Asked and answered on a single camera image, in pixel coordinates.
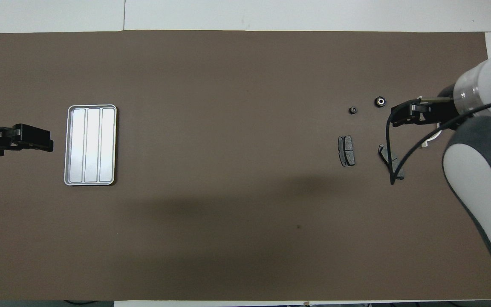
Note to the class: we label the dark grey rectangular brake pad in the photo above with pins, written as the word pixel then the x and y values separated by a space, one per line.
pixel 346 151

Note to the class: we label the white curved plastic bracket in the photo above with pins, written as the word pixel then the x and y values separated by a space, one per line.
pixel 424 143

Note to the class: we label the brown paper table mat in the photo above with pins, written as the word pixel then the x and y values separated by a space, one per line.
pixel 245 85

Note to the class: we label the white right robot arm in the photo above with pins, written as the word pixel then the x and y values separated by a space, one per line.
pixel 475 170

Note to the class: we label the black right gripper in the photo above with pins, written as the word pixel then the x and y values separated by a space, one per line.
pixel 446 113

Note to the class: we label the dark grey tapered brake pad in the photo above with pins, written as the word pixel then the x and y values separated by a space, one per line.
pixel 382 152

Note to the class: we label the silver metal tray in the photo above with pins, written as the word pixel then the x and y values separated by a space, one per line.
pixel 92 145

